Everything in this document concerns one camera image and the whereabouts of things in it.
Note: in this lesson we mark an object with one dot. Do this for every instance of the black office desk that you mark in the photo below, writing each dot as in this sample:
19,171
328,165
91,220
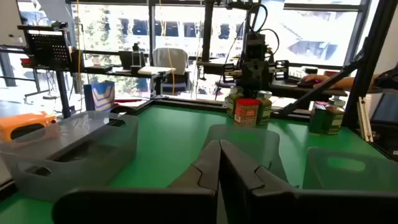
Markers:
124,73

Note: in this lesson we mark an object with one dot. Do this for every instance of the black diagonal rig strut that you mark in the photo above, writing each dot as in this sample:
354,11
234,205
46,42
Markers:
323,87

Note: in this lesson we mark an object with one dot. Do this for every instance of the green table mat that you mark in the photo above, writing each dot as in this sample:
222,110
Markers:
174,143

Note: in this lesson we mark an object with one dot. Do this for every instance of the silver aluminium bracket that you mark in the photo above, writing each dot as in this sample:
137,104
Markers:
363,119

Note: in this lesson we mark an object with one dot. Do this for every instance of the white backed office chair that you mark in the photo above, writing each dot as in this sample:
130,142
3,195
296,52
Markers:
171,60

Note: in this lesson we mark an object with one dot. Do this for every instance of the red lidded paprika tin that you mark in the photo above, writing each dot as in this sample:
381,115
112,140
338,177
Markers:
245,113

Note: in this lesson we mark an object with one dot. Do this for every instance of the black rig post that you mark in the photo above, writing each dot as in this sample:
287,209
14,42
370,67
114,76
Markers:
370,62

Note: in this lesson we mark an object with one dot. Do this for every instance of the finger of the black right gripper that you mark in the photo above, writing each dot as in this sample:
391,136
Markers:
282,70
229,73

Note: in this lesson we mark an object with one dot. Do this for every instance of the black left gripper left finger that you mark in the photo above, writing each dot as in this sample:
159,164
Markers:
186,205

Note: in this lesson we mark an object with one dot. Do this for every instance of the translucent grey plastic bin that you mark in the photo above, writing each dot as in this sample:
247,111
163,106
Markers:
77,174
245,137
342,180

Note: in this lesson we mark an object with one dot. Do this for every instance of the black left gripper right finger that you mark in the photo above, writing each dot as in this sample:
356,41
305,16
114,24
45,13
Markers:
264,208

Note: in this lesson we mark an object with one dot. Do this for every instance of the glass spice jar green label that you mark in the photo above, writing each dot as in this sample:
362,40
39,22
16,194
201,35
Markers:
234,102
334,119
265,109

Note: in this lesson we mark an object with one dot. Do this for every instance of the person's forearm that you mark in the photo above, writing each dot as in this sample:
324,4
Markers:
348,83

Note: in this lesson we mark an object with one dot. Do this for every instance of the black perforated rack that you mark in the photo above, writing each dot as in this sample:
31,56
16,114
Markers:
48,48

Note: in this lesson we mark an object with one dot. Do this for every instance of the black box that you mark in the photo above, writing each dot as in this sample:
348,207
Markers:
125,59

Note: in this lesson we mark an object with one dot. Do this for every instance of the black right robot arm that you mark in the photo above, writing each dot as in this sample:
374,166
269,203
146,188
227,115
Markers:
255,46

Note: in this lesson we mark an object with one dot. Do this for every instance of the person's hand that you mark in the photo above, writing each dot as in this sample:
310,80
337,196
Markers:
314,79

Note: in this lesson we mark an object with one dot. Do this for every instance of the small clear jar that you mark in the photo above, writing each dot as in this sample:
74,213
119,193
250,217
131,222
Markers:
96,60

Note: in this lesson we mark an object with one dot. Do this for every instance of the dark office desk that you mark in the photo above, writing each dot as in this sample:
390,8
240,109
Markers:
289,91

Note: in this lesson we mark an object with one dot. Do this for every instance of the dark laptop screen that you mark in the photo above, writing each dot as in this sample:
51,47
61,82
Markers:
387,109

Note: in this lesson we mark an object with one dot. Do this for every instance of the orange plastic case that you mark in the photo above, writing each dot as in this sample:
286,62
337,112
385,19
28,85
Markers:
18,119

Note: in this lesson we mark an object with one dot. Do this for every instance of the white flat box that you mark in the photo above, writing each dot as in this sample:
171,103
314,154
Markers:
155,70

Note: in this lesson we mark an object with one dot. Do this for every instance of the black vertical post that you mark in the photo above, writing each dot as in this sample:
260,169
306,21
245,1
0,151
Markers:
207,31

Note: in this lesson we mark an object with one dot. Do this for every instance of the dark green spice tin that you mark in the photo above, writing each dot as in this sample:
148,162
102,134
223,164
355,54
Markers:
317,119

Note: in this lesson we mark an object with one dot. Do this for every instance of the black window frame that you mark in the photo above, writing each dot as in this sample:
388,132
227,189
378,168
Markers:
323,7

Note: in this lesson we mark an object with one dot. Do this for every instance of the black bottle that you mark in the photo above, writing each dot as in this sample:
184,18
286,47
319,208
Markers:
136,56

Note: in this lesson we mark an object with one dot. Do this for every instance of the white board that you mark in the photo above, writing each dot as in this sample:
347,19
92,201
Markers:
11,21

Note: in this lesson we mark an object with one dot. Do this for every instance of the person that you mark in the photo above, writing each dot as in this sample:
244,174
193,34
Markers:
388,79

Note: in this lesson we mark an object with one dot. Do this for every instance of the blue and white bag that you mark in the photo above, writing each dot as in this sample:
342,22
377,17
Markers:
99,96

